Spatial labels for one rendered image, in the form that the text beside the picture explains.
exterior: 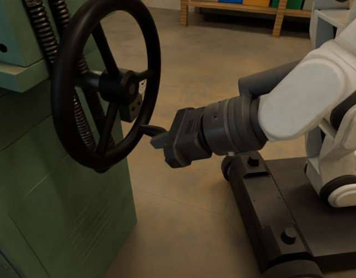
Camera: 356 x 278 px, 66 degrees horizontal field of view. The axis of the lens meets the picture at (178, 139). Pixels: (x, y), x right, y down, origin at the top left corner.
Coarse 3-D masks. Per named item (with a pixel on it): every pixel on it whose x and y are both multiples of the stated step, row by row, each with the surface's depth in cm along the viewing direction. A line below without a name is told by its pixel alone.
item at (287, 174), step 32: (256, 160) 114; (288, 160) 125; (256, 192) 108; (288, 192) 110; (256, 224) 98; (288, 224) 94; (320, 224) 99; (352, 224) 99; (256, 256) 99; (288, 256) 88; (320, 256) 91; (352, 256) 94
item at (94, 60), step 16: (96, 64) 67; (0, 96) 46; (16, 96) 49; (32, 96) 52; (48, 96) 56; (0, 112) 47; (16, 112) 50; (32, 112) 53; (48, 112) 57; (0, 128) 48; (16, 128) 51; (0, 144) 48
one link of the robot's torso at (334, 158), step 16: (352, 112) 70; (320, 128) 83; (352, 128) 72; (320, 144) 95; (336, 144) 77; (352, 144) 76; (320, 160) 87; (336, 160) 87; (352, 160) 88; (320, 176) 92; (336, 176) 93; (352, 176) 93; (320, 192) 97
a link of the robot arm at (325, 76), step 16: (320, 48) 32; (336, 48) 32; (352, 48) 31; (304, 64) 32; (320, 64) 31; (336, 64) 31; (352, 64) 31; (288, 80) 33; (304, 80) 32; (320, 80) 31; (336, 80) 30; (352, 80) 30; (272, 96) 34; (288, 96) 33; (304, 96) 32; (320, 96) 31; (336, 96) 30; (272, 112) 35; (288, 112) 33; (304, 112) 32; (320, 112) 31; (272, 128) 35; (288, 128) 34; (304, 128) 33
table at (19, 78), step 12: (84, 0) 58; (84, 48) 48; (96, 48) 51; (0, 72) 38; (12, 72) 38; (24, 72) 38; (36, 72) 40; (48, 72) 42; (0, 84) 40; (12, 84) 39; (24, 84) 39; (36, 84) 41
